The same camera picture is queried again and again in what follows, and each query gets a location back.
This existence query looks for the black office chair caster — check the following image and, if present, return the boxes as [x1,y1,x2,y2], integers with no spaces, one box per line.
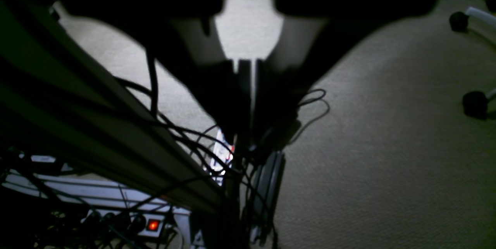
[449,12,470,32]

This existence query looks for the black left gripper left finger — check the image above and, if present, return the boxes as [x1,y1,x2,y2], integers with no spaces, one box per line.
[62,0,237,143]

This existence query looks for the white power strip red switch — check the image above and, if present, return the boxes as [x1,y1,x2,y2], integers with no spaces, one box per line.
[83,203,175,242]

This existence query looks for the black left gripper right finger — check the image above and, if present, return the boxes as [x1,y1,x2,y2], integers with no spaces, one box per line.
[252,0,437,151]

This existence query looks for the grey table leg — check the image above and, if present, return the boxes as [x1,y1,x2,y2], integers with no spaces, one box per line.
[246,151,286,247]

